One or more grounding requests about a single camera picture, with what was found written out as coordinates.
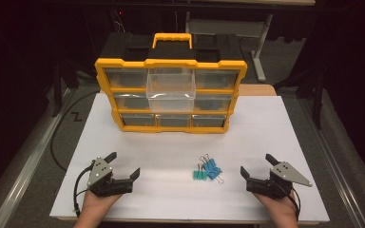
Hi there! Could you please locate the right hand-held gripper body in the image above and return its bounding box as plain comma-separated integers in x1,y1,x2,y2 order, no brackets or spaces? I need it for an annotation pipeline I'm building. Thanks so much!
245,161,314,200

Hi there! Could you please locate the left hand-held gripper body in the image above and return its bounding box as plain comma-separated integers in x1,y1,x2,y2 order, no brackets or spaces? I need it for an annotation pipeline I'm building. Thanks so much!
86,157,134,198

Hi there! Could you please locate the person's right hand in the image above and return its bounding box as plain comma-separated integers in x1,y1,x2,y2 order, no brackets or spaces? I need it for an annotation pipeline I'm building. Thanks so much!
253,191,299,220

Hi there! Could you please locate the person's left hand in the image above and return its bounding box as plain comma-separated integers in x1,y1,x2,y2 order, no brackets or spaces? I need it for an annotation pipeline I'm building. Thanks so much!
81,190,124,220

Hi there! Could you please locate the blue binder clip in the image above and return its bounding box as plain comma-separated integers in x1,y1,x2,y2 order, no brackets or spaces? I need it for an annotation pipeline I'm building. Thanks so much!
199,154,213,172
206,167,225,185
203,153,220,170

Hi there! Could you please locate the white paper table cover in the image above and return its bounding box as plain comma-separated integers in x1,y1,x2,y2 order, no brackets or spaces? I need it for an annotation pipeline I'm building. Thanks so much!
48,92,331,223

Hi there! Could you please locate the black metal stand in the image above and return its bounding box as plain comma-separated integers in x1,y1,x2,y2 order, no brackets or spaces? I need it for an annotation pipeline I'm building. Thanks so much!
274,67,329,131
50,58,80,119

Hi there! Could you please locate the pulled-out clear plastic drawer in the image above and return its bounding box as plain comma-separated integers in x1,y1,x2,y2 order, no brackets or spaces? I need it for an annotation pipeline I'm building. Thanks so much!
145,66,198,113

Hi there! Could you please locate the set of closed clear drawers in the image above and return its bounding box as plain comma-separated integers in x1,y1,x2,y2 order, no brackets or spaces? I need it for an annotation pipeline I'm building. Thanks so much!
104,67,240,128

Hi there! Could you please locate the yellow and black drawer cabinet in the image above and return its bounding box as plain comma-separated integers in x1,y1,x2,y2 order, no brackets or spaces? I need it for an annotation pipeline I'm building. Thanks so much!
94,32,249,135

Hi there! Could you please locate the grey desk with white leg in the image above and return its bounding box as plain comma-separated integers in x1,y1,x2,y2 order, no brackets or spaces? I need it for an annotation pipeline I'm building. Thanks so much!
184,12,274,84

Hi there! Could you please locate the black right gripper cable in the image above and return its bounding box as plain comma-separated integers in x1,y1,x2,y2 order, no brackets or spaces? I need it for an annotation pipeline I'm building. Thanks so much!
289,185,300,221

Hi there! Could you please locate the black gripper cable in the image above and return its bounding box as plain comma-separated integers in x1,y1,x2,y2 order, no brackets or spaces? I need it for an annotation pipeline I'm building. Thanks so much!
289,185,300,221
72,160,96,219

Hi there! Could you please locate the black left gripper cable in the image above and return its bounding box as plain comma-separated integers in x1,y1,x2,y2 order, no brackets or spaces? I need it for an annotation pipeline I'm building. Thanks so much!
72,160,96,219

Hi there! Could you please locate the aluminium floor rail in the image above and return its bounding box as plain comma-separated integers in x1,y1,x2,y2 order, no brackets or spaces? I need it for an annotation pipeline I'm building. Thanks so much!
0,87,72,228
298,97,364,228

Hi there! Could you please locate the black floor cable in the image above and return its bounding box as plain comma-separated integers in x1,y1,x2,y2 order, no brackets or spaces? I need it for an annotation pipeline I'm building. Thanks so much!
49,89,101,173

